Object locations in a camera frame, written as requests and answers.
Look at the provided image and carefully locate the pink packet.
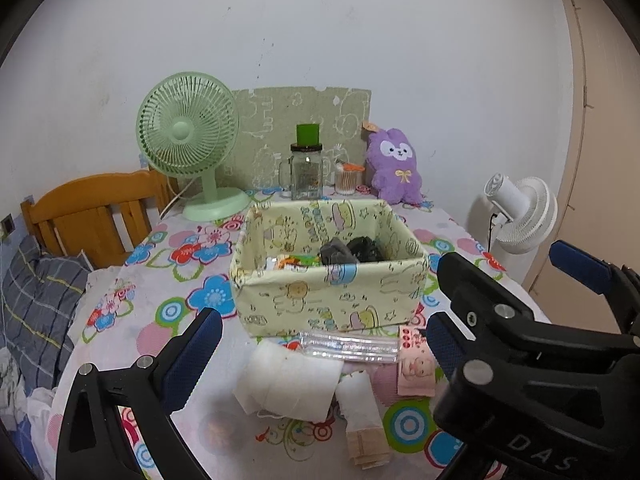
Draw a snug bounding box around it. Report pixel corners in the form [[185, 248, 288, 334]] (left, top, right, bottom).
[[397, 325, 436, 397]]

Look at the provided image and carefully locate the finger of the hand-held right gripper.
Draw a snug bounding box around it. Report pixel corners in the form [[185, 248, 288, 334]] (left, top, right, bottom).
[[549, 241, 640, 336], [437, 252, 640, 361]]

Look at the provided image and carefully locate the white standing fan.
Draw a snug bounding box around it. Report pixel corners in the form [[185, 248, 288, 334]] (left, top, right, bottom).
[[482, 172, 558, 256]]

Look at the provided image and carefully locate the green cartoon print board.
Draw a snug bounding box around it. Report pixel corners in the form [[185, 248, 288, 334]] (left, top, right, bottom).
[[231, 86, 372, 191]]

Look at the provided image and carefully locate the clear plastic zip bag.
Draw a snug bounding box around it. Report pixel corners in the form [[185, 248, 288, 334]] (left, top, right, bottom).
[[299, 330, 401, 363]]

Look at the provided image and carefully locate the white fan cable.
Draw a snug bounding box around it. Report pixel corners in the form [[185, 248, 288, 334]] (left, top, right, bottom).
[[160, 180, 193, 221]]

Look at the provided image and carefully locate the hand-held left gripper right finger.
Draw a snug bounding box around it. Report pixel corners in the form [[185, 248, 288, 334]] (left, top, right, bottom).
[[426, 312, 469, 377]]

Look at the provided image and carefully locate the clear cotton swab container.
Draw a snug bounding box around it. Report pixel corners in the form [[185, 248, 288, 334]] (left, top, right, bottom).
[[334, 160, 365, 195]]

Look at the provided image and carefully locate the glass mug jar green lid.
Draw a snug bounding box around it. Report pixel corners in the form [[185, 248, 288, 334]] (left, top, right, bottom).
[[274, 124, 333, 202]]

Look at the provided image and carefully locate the white cloth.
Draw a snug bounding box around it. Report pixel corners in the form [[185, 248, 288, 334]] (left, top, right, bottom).
[[234, 341, 345, 422]]

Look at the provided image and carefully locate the dark grey cloth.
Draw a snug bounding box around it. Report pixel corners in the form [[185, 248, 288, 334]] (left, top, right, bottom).
[[320, 237, 358, 266]]

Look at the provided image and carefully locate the black cloth item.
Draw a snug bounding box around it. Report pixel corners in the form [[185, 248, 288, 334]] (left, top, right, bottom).
[[346, 236, 386, 262]]

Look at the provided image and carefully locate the green desk fan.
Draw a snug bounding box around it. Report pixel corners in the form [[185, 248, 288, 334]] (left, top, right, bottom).
[[136, 72, 251, 222]]

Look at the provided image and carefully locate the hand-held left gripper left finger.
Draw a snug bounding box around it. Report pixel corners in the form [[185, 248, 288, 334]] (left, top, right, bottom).
[[56, 307, 223, 480]]

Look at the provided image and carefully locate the beige door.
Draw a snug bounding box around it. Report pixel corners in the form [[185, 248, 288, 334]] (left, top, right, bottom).
[[525, 0, 640, 321]]

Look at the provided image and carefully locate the purple plush bunny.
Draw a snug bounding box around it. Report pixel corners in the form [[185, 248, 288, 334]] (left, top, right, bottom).
[[365, 127, 425, 206]]

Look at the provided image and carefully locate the orange green tissue packet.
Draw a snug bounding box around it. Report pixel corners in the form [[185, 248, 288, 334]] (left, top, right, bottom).
[[265, 254, 321, 271]]

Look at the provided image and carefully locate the grey plaid pillow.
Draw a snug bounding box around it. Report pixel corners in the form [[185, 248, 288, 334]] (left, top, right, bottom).
[[0, 235, 93, 391]]

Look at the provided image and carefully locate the yellow cartoon fabric storage box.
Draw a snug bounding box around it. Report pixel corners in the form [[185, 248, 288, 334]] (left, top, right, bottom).
[[229, 199, 431, 335]]

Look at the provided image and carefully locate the white beige sock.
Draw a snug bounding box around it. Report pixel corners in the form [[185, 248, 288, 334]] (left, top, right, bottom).
[[335, 374, 391, 470]]

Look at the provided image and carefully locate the wooden bed headboard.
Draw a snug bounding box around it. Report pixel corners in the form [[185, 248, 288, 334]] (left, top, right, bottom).
[[21, 170, 173, 268]]

